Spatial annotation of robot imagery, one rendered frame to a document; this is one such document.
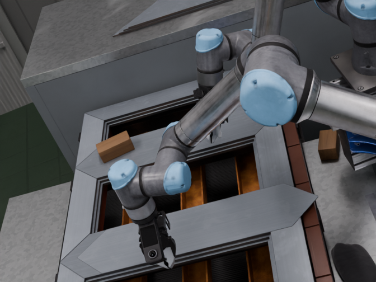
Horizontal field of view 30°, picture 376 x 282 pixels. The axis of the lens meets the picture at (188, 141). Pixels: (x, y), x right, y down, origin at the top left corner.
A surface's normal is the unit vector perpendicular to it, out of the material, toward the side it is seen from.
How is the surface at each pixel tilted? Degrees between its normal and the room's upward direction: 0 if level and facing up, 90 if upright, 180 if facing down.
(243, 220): 0
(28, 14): 90
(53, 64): 0
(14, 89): 90
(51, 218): 0
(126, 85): 90
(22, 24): 90
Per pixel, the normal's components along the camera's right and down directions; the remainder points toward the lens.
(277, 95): -0.30, 0.62
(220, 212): -0.32, -0.74
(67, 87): 0.02, 0.62
